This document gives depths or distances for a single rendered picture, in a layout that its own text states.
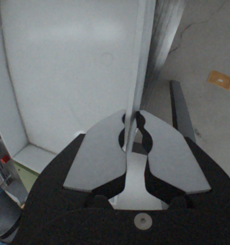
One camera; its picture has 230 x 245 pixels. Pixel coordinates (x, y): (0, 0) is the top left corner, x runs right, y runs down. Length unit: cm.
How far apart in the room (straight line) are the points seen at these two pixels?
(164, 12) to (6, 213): 57
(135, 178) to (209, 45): 96
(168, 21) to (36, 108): 24
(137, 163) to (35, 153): 24
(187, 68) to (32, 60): 102
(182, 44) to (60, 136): 99
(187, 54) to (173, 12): 86
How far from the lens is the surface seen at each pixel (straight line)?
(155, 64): 26
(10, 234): 51
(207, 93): 120
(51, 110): 22
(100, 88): 16
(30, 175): 58
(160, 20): 26
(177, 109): 68
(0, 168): 98
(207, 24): 113
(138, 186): 47
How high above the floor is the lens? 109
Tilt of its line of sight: 54 degrees down
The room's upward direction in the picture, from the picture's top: 150 degrees counter-clockwise
